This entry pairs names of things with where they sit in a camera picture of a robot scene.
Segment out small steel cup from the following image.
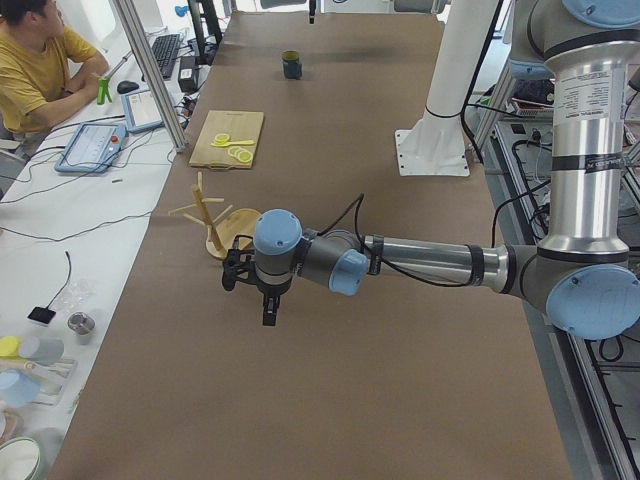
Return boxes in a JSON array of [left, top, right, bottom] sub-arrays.
[[67, 312, 95, 345]]

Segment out blue teach pendant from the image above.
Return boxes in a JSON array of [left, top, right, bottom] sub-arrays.
[[54, 122, 128, 174], [120, 89, 164, 134]]

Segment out black keyboard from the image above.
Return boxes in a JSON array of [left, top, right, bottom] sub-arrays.
[[151, 34, 181, 79]]

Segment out blue teach pendant far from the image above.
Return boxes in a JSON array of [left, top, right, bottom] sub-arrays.
[[120, 89, 164, 134]]

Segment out grey cup on tray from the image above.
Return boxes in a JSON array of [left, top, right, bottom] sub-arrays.
[[18, 336, 64, 365]]

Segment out aluminium frame post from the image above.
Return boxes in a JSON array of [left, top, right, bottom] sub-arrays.
[[113, 0, 187, 153]]

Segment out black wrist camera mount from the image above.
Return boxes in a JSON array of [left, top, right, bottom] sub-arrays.
[[221, 248, 257, 292]]

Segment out blue teach pendant near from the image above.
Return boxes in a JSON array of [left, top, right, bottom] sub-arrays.
[[54, 122, 128, 174]]

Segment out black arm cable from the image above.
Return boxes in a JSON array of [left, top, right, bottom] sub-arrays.
[[319, 193, 476, 289]]

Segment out lemon slice front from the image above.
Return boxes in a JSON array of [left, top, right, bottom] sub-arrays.
[[235, 149, 253, 164]]

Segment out yellow plastic knife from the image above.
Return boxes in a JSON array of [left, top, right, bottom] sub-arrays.
[[210, 140, 255, 148]]

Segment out black square pad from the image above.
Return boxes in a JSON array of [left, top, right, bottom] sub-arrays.
[[27, 306, 56, 325]]

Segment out teal cup yellow inside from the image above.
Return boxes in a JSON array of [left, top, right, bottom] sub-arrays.
[[281, 50, 302, 80]]

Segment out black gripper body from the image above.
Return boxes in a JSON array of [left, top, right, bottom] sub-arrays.
[[257, 279, 290, 313]]

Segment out yellow cup on tray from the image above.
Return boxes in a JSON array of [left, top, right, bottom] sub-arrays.
[[0, 336, 22, 358]]

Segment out wooden cutting board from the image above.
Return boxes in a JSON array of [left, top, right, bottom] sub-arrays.
[[189, 110, 265, 170]]

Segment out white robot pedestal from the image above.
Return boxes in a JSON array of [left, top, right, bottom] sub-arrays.
[[395, 0, 502, 177]]

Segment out person in yellow shirt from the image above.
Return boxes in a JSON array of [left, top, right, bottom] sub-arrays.
[[1, 1, 108, 136]]

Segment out wooden cup storage rack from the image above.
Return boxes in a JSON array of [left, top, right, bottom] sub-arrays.
[[168, 173, 262, 261]]

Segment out lemon slice on knife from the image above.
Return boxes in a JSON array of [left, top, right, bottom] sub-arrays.
[[211, 133, 231, 146]]

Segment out mint green bowl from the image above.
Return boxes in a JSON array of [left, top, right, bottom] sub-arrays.
[[1, 437, 41, 480]]

